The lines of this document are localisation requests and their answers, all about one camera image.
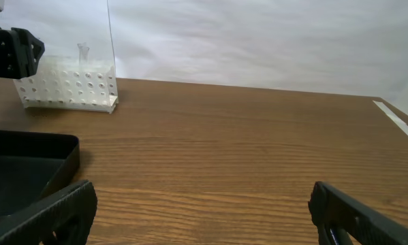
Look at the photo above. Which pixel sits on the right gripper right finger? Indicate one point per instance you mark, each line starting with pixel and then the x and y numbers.
pixel 360 221

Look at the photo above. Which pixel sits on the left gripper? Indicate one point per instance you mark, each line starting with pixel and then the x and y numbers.
pixel 6 54

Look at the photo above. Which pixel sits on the white test tube rack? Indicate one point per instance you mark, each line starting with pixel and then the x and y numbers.
pixel 67 88

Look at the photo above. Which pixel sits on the black tray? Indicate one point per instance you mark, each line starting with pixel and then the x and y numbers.
pixel 26 170

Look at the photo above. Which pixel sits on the clear test tube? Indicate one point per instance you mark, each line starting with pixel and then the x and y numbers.
pixel 83 54

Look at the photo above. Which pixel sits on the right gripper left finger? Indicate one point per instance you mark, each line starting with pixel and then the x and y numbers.
pixel 54 214

